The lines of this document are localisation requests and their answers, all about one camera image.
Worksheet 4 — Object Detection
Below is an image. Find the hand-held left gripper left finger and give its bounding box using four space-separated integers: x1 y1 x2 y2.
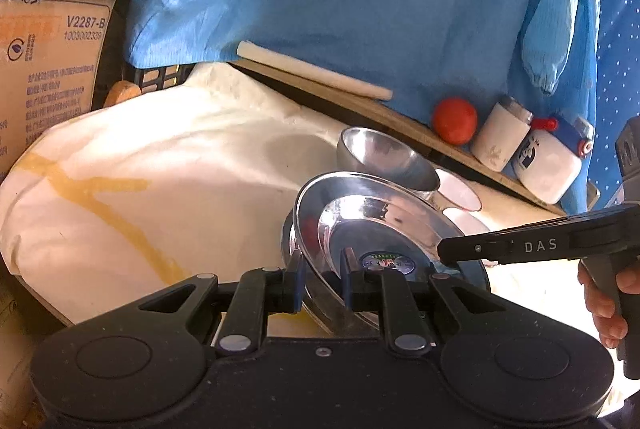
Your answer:
137 249 307 356

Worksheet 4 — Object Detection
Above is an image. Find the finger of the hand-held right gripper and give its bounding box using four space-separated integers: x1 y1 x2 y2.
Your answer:
437 204 640 268

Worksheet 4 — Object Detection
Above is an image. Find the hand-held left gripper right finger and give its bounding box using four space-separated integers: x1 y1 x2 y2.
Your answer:
340 247 507 356

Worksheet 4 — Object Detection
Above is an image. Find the stainless steel plate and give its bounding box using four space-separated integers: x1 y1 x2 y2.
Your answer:
281 209 307 272
292 170 492 335

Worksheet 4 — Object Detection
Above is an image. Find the red-rimmed white bowl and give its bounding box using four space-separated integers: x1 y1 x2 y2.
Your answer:
442 207 493 241
434 168 484 213

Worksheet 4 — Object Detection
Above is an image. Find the stainless steel bowl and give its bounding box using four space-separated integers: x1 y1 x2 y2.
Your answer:
336 127 442 202

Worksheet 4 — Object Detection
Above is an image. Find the person's right hand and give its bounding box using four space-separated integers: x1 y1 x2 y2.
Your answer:
577 259 629 350

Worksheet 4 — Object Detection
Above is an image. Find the white jug with blue label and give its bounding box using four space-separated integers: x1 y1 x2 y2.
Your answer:
511 114 596 205

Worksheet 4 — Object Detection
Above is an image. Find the white patterned cup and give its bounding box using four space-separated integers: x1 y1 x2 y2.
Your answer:
471 96 534 171

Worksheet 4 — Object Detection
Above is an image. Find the red-orange round fruit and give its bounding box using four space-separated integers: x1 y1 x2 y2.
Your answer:
432 96 478 146

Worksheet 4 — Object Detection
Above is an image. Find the white paper sheet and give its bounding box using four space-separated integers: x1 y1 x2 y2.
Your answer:
0 62 621 350

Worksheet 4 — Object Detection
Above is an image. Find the white foam stick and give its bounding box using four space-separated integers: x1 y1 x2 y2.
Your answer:
236 40 394 101

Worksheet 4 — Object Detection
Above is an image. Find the blue dotted cloth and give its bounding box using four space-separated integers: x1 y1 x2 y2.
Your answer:
570 0 640 215

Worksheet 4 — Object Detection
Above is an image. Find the black plastic crate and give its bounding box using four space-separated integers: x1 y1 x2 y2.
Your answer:
95 0 198 110

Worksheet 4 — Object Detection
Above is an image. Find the orange round object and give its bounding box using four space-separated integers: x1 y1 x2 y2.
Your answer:
104 81 143 108

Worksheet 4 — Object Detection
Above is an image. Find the large printed cardboard box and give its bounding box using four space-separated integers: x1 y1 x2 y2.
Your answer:
0 0 119 180

